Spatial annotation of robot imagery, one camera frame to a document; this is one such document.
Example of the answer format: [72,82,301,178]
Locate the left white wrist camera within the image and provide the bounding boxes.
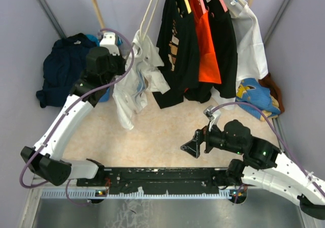
[100,31,120,56]

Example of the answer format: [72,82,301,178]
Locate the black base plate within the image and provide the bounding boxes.
[77,167,242,195]

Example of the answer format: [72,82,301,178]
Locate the teal garment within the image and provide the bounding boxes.
[86,34,100,46]

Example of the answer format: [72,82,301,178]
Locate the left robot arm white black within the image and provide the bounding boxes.
[20,45,125,186]

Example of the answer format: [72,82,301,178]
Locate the beige hanger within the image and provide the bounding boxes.
[139,0,159,42]

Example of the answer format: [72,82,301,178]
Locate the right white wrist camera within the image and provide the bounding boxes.
[203,106,221,131]

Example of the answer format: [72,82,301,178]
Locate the blue yellow printed garment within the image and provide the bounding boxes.
[236,78,281,118]

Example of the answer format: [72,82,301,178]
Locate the white t shirt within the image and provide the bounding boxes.
[112,31,170,130]

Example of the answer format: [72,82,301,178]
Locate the orange hanging shirt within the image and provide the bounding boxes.
[188,0,221,84]

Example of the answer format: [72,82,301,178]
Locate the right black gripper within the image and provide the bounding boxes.
[180,119,243,157]

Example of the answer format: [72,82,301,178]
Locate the blue plastic basket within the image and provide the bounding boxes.
[99,88,110,103]

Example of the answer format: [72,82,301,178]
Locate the black printed hanging shirt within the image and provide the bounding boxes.
[153,0,200,109]

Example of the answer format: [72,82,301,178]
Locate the navy blue garment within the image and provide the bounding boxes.
[36,33,97,108]

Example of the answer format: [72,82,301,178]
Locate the brown garment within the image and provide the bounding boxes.
[258,73,285,113]

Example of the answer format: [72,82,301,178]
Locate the white hanging shirt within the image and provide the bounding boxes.
[211,0,268,104]

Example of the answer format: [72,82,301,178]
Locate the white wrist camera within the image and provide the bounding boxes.
[203,106,221,131]
[100,31,120,56]

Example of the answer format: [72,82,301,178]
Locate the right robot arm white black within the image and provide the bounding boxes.
[180,120,324,220]

